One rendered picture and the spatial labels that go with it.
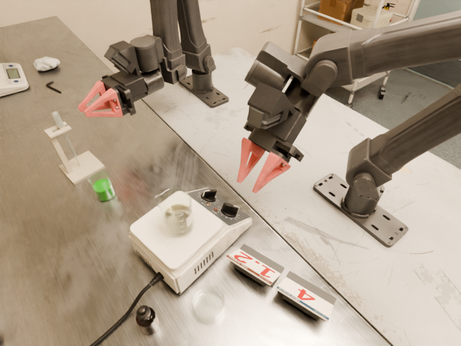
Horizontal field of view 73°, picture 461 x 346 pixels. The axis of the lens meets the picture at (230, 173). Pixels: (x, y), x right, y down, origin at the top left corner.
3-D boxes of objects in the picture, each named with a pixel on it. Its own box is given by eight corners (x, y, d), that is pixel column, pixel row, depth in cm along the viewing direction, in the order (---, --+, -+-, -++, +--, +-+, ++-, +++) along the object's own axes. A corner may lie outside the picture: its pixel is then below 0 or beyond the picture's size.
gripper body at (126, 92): (123, 93, 67) (151, 80, 71) (99, 76, 72) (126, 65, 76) (129, 117, 72) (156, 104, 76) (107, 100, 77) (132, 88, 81)
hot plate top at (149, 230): (180, 191, 60) (179, 188, 59) (226, 226, 54) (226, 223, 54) (127, 230, 54) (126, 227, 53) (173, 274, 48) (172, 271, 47)
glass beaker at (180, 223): (197, 214, 56) (193, 184, 50) (194, 240, 52) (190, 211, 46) (163, 214, 56) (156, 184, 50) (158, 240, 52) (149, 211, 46)
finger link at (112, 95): (84, 105, 64) (123, 87, 69) (68, 92, 68) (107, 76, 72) (95, 131, 69) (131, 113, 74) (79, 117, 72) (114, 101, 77)
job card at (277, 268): (243, 244, 61) (244, 232, 58) (284, 268, 57) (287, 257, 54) (225, 268, 57) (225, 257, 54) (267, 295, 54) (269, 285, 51)
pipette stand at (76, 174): (89, 152, 80) (71, 110, 71) (105, 167, 76) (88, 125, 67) (59, 168, 76) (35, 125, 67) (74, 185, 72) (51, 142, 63)
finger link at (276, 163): (256, 196, 50) (287, 146, 49) (223, 175, 53) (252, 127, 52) (270, 201, 56) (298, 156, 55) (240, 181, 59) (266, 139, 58)
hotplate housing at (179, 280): (208, 193, 70) (206, 169, 64) (253, 226, 64) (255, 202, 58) (125, 261, 58) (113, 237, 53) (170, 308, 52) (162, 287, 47)
